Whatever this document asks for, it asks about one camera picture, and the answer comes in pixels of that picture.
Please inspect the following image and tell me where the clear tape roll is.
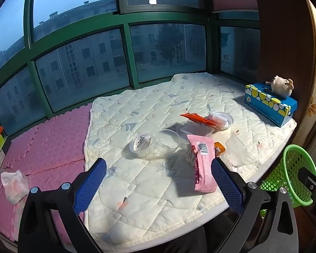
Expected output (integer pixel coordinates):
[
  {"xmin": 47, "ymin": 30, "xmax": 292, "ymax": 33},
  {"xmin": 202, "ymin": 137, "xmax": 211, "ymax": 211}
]
[{"xmin": 129, "ymin": 134, "xmax": 154, "ymax": 159}]

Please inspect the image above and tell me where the clear plastic bag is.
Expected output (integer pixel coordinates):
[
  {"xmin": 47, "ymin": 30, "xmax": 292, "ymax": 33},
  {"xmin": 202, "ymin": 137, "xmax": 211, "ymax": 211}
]
[{"xmin": 225, "ymin": 132, "xmax": 250, "ymax": 168}]

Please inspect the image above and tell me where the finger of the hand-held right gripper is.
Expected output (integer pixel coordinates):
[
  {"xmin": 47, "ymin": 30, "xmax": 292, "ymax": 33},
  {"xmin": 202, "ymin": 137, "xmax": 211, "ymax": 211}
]
[{"xmin": 297, "ymin": 167, "xmax": 316, "ymax": 190}]

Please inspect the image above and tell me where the dark wooden panel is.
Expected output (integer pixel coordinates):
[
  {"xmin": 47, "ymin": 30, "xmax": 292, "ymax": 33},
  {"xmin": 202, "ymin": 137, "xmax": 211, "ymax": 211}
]
[{"xmin": 254, "ymin": 0, "xmax": 316, "ymax": 148}]

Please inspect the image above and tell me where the pink foam mat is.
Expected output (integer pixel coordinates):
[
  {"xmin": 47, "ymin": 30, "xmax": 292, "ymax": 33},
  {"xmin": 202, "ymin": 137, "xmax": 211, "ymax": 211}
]
[{"xmin": 0, "ymin": 103, "xmax": 94, "ymax": 243}]

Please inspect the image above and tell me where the white cardboard box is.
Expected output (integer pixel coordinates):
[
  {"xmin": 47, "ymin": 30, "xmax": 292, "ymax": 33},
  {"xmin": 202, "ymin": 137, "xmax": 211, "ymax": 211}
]
[{"xmin": 221, "ymin": 28, "xmax": 260, "ymax": 77}]

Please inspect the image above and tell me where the white plastic bag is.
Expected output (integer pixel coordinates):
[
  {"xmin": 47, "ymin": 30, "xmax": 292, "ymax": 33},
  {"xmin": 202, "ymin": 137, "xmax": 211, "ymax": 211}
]
[{"xmin": 0, "ymin": 170, "xmax": 29, "ymax": 205}]

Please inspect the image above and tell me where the orange snack wrapper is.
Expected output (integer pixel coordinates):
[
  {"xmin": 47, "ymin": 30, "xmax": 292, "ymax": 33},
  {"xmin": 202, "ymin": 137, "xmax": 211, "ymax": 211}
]
[{"xmin": 179, "ymin": 112, "xmax": 219, "ymax": 129}]

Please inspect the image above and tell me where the beige plush toy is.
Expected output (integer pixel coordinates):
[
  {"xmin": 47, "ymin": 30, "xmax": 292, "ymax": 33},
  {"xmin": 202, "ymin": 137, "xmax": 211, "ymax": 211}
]
[{"xmin": 270, "ymin": 75, "xmax": 295, "ymax": 97}]

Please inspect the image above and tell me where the white quilted blanket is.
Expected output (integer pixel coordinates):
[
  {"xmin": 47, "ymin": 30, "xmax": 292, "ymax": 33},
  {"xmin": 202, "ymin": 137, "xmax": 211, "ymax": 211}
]
[{"xmin": 84, "ymin": 72, "xmax": 297, "ymax": 244}]

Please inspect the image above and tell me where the green plastic mesh basket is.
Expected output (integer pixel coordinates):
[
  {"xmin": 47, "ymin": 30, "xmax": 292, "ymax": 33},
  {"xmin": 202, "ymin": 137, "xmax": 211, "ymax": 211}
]
[{"xmin": 259, "ymin": 144, "xmax": 316, "ymax": 208}]

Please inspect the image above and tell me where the white plastic bowl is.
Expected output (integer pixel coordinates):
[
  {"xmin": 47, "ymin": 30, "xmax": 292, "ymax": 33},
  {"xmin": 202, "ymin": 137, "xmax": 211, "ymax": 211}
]
[{"xmin": 205, "ymin": 111, "xmax": 234, "ymax": 130}]

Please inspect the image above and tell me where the clear plastic cup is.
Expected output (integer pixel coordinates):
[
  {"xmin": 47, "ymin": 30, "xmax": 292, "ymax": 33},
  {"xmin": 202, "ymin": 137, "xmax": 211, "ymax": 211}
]
[{"xmin": 154, "ymin": 130, "xmax": 181, "ymax": 155}]

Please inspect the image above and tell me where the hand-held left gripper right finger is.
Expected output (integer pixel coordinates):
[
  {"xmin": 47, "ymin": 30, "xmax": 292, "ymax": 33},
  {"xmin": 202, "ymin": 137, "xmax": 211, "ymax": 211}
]
[{"xmin": 211, "ymin": 157, "xmax": 299, "ymax": 253}]

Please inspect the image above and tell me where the blue dotted tissue box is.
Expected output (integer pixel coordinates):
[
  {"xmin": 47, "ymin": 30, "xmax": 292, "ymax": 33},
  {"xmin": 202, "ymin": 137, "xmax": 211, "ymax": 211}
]
[{"xmin": 244, "ymin": 82, "xmax": 299, "ymax": 127}]

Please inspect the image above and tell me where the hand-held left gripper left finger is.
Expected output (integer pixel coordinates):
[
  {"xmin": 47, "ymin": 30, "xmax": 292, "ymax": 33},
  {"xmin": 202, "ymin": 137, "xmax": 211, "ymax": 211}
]
[{"xmin": 18, "ymin": 158, "xmax": 107, "ymax": 253}]

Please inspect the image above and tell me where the outdoor air conditioner unit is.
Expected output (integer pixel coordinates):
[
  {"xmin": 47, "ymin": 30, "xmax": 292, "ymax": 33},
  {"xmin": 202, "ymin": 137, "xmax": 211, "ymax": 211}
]
[{"xmin": 184, "ymin": 24, "xmax": 206, "ymax": 63}]

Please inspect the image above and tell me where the dark cloth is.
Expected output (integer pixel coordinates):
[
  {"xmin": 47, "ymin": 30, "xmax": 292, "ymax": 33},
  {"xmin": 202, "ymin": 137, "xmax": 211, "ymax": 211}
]
[{"xmin": 150, "ymin": 211, "xmax": 256, "ymax": 253}]

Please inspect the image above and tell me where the pink snack packet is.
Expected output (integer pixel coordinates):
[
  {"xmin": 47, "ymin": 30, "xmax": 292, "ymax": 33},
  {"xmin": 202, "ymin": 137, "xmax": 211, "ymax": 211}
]
[{"xmin": 187, "ymin": 134, "xmax": 218, "ymax": 193}]

